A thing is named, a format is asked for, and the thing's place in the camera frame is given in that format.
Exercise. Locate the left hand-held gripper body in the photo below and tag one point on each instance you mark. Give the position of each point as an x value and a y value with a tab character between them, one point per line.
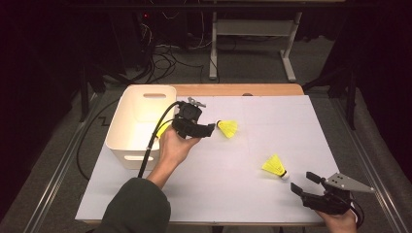
188	116

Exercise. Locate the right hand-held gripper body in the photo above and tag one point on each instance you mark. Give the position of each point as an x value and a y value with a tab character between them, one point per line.
330	202

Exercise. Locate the yellow shuttlecock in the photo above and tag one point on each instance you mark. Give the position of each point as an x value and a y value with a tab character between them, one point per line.
163	130
229	127
273	165

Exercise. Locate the white plastic bin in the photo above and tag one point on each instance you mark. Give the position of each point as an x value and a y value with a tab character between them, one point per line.
136	129

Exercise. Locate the person's right hand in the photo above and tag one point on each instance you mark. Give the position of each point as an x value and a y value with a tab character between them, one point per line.
340	225

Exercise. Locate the person's left hand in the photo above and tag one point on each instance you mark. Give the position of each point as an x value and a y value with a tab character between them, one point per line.
173	149

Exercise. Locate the dark metal stand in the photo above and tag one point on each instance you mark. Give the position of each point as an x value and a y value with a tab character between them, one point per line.
350	103
85	97

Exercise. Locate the black equipment tower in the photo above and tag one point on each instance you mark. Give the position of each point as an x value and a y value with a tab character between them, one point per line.
132	39

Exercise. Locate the metal floor rail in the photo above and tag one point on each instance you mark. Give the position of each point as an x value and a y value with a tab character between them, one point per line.
362	158
62	168

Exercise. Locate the white metal desk frame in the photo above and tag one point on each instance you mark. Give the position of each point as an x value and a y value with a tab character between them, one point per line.
252	27

